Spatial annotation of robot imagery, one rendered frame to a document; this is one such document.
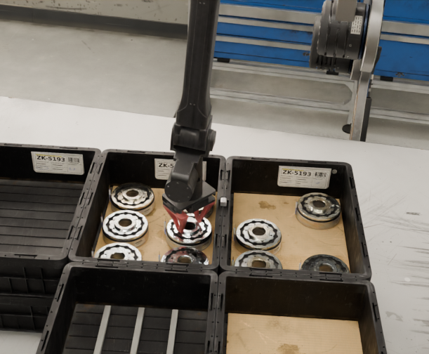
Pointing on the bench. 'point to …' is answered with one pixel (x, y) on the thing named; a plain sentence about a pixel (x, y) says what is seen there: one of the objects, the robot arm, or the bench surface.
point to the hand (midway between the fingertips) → (189, 223)
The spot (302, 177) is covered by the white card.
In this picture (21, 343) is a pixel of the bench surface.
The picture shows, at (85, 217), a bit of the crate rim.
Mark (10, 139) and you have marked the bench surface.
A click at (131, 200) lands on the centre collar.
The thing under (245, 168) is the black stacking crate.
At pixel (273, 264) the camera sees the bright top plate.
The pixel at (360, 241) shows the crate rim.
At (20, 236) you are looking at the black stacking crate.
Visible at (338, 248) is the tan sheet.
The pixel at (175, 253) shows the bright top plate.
